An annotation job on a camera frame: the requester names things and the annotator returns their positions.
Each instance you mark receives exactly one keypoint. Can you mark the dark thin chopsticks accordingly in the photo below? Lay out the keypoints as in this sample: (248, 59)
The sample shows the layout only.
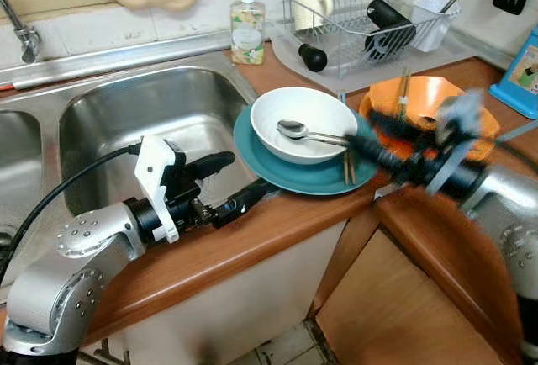
(452, 1)

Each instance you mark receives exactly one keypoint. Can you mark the orange plastic plate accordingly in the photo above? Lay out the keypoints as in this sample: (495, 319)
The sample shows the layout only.
(486, 148)

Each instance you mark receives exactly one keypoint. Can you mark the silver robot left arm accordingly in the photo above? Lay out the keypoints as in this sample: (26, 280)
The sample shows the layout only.
(84, 239)

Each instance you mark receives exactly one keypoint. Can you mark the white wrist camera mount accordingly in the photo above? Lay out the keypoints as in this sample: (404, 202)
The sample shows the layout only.
(454, 125)
(155, 163)

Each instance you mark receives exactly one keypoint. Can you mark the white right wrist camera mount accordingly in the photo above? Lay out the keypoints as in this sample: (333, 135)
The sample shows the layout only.
(454, 125)

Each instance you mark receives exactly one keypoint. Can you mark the soap pump bottle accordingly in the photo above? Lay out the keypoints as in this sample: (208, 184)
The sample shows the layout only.
(248, 33)

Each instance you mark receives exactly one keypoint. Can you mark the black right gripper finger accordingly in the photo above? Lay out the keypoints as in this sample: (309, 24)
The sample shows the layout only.
(391, 128)
(368, 150)

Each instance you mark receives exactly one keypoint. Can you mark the metal spoon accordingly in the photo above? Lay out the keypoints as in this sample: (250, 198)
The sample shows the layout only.
(292, 129)

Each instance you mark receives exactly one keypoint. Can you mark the grey drain tray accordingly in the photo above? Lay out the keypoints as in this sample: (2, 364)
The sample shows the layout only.
(471, 54)

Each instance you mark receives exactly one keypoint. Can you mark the orange plastic bowl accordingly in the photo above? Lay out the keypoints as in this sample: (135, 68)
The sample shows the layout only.
(420, 92)

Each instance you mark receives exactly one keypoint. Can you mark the chrome faucet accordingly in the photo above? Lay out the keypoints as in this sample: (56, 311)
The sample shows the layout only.
(28, 41)

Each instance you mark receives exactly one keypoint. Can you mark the plain wooden chopsticks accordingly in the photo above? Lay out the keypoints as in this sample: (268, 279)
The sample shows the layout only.
(349, 171)

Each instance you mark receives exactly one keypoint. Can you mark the white plastic utensil cup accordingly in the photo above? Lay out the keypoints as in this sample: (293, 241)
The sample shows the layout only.
(429, 24)

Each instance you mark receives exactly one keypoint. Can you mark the cream ceramic mug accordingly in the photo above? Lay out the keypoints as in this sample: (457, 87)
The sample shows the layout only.
(313, 10)

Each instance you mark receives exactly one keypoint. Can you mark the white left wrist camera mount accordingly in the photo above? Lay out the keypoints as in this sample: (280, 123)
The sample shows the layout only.
(155, 163)

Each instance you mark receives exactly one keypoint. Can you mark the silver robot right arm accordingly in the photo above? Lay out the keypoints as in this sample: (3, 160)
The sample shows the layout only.
(504, 209)

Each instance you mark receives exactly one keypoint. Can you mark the brown wooden cabinet door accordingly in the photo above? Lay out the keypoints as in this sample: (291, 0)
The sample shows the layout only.
(395, 314)

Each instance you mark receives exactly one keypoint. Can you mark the teal plate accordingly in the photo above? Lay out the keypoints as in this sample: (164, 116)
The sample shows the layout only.
(286, 178)

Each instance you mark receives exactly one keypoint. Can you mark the black tumbler bottle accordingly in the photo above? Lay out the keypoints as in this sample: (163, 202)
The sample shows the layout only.
(387, 16)

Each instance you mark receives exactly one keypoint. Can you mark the stainless steel sink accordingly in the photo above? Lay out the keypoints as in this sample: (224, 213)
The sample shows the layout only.
(151, 113)

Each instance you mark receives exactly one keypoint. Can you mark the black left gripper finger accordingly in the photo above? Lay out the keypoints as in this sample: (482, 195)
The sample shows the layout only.
(210, 163)
(239, 203)

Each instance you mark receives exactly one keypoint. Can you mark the white cabinet front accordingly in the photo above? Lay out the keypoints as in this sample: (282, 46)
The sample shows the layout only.
(235, 306)

